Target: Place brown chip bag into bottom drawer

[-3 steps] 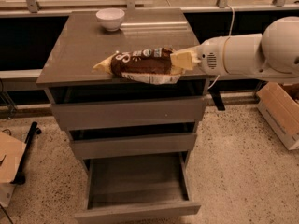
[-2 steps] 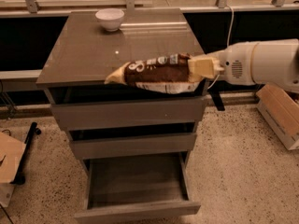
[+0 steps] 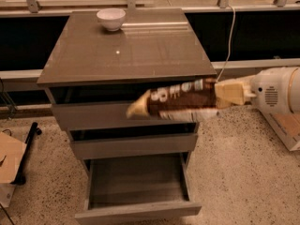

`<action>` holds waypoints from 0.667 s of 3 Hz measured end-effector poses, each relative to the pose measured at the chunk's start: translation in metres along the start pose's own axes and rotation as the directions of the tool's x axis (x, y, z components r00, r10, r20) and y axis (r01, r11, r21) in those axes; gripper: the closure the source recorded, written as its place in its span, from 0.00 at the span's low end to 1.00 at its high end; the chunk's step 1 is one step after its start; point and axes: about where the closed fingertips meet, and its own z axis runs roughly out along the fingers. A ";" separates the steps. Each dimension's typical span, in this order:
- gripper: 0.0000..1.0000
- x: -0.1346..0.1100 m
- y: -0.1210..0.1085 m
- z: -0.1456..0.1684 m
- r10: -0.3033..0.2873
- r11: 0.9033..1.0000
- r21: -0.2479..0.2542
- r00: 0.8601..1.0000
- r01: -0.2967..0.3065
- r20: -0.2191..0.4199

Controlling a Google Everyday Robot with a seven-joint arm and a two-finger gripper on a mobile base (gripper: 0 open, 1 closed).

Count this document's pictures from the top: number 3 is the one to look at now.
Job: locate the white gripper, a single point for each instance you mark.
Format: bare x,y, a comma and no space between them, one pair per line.
270,89

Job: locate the brown yellow chip bag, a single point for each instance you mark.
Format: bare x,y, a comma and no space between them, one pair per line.
188,101

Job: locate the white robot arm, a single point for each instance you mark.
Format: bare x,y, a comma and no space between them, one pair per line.
295,88

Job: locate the grey top drawer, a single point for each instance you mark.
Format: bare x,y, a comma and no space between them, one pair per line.
82,116

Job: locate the grey drawer cabinet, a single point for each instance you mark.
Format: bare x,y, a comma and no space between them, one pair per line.
154,48

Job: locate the grey open bottom drawer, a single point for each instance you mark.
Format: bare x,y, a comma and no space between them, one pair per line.
126,189

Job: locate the grey middle drawer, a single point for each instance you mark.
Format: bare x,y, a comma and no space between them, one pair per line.
132,147

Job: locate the cardboard box right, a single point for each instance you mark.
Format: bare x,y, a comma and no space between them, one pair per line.
287,127

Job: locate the white ceramic bowl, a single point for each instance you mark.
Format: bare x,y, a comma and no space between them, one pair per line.
111,18

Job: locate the cardboard sheet left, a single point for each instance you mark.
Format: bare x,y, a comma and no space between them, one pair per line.
11,155

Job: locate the black stand leg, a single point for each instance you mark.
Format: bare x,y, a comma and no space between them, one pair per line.
20,177

